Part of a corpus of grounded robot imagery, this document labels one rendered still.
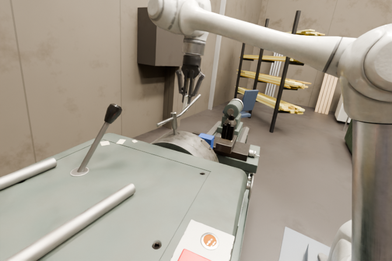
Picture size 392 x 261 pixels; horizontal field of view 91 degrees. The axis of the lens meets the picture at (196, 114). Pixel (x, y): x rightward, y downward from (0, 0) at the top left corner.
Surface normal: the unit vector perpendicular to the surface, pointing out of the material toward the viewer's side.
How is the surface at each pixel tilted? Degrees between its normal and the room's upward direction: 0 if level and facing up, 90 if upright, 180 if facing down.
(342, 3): 90
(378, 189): 94
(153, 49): 90
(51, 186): 0
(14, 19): 90
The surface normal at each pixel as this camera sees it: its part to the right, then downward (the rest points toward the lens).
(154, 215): 0.10, -0.95
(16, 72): 0.85, 0.23
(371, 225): -0.83, 0.18
